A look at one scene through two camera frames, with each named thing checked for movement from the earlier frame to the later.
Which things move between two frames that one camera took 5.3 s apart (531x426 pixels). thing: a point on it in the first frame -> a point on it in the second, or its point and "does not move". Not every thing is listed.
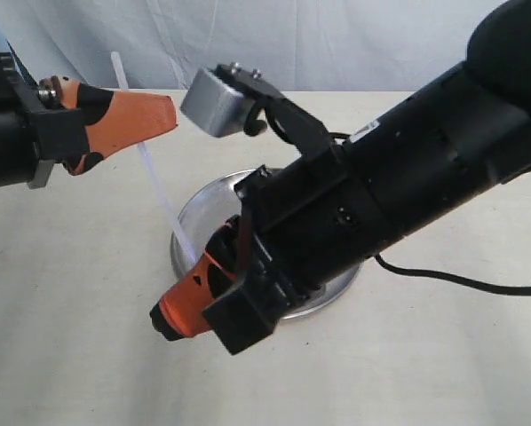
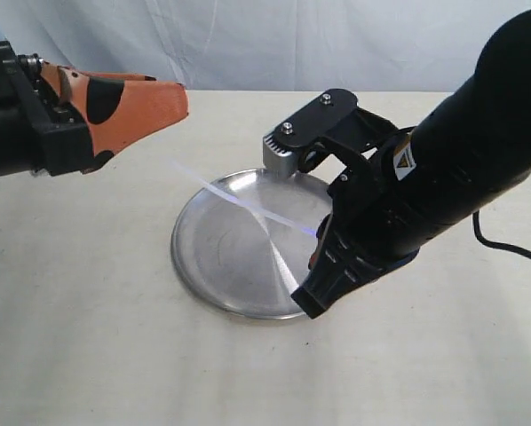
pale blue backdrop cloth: x=295 y=45 does not move
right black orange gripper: x=448 y=327 does not move
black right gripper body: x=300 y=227 -> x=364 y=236
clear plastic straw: x=123 y=86 -> x=234 y=195
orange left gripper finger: x=87 y=161 -> x=126 y=76
